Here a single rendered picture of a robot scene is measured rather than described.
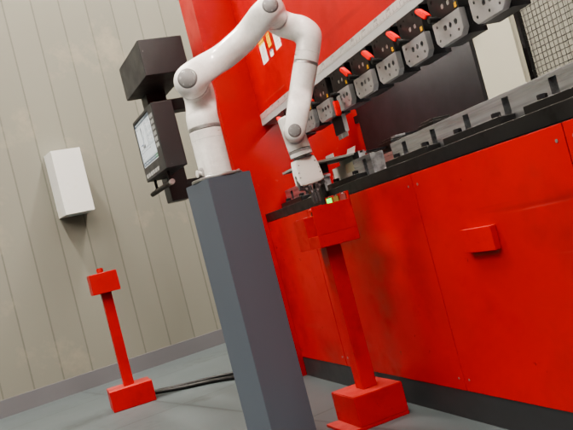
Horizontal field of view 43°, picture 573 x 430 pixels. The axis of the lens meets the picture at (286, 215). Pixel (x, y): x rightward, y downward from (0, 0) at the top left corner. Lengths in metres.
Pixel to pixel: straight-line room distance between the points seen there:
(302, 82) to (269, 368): 1.03
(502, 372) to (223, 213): 1.06
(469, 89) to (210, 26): 1.51
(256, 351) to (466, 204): 0.91
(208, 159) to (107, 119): 3.52
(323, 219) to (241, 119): 1.42
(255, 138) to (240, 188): 1.31
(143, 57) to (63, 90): 2.10
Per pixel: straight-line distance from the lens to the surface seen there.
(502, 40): 6.14
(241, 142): 3.88
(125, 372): 4.48
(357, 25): 2.80
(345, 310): 2.70
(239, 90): 3.95
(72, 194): 5.67
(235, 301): 2.58
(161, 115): 3.95
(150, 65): 4.04
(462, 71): 3.21
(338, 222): 2.63
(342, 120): 3.10
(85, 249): 5.83
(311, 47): 2.68
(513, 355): 2.21
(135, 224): 5.99
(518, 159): 1.96
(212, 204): 2.57
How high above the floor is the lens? 0.73
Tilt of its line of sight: 2 degrees up
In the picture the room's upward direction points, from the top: 14 degrees counter-clockwise
